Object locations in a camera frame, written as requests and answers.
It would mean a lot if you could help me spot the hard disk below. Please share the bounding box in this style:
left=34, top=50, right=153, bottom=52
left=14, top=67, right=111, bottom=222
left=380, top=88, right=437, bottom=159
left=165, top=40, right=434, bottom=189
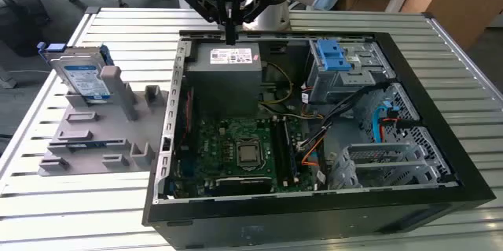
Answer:
left=38, top=41, right=117, bottom=107

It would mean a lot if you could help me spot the blue data wire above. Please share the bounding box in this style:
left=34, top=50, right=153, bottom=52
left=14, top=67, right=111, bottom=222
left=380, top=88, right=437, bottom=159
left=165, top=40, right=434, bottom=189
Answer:
left=370, top=101, right=404, bottom=143

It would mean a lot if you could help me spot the metal disk bay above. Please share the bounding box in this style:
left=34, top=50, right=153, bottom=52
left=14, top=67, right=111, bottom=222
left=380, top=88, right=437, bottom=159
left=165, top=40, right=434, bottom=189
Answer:
left=329, top=141, right=453, bottom=190

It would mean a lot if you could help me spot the grey power supply unit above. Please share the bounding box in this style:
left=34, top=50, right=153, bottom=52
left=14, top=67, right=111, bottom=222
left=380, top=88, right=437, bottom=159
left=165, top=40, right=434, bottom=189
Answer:
left=185, top=42, right=263, bottom=119

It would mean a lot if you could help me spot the metal drive cage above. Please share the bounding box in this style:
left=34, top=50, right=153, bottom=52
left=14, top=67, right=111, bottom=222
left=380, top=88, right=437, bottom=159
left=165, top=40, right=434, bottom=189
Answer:
left=307, top=38, right=397, bottom=104

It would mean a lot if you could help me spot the green motherboard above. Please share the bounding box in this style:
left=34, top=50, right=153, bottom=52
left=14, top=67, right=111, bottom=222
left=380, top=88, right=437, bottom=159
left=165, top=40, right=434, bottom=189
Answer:
left=173, top=117, right=319, bottom=199

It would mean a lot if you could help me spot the silver CPU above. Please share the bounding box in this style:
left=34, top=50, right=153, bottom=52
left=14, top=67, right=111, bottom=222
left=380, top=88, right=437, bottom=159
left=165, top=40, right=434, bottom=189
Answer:
left=238, top=144, right=259, bottom=164

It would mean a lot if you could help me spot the black RAM slot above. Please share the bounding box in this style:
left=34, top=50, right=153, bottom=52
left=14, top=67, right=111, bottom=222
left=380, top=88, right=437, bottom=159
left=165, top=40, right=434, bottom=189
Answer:
left=273, top=117, right=289, bottom=186
left=282, top=117, right=299, bottom=184

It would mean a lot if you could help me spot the black mesh bin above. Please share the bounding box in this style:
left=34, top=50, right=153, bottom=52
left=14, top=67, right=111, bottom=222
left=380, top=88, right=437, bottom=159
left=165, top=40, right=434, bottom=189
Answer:
left=0, top=0, right=51, bottom=57

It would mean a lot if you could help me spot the grey parts rack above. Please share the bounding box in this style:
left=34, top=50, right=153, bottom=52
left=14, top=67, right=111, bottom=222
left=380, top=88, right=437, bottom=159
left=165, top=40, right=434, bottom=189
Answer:
left=37, top=66, right=171, bottom=177

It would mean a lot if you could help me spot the black graphics card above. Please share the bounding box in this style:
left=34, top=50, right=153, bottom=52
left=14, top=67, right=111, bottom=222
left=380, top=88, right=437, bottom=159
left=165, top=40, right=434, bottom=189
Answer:
left=214, top=176, right=273, bottom=196

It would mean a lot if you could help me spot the blue RAM stick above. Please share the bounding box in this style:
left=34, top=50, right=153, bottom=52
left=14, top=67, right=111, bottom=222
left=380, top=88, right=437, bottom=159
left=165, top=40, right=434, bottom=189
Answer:
left=65, top=141, right=109, bottom=149

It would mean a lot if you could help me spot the grey metal stand foot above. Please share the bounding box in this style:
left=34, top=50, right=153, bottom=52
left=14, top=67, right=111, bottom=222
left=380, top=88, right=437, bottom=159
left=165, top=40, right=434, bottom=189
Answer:
left=0, top=65, right=19, bottom=89

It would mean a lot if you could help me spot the black PC case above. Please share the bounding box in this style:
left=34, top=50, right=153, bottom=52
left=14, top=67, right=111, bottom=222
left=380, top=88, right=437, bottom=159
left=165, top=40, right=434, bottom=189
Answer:
left=142, top=29, right=497, bottom=249

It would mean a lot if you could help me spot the blue plastic drive bracket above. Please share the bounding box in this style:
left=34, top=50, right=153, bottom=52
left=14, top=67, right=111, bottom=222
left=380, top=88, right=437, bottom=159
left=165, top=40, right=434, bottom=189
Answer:
left=315, top=38, right=351, bottom=71

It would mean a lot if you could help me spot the black wire bundle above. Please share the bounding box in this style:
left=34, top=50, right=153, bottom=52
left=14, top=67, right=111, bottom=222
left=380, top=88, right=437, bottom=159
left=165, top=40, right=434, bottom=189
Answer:
left=298, top=81, right=398, bottom=151

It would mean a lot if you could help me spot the black power wire connector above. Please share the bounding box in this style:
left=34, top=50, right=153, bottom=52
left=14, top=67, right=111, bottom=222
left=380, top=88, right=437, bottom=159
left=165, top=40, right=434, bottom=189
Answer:
left=382, top=117, right=425, bottom=130

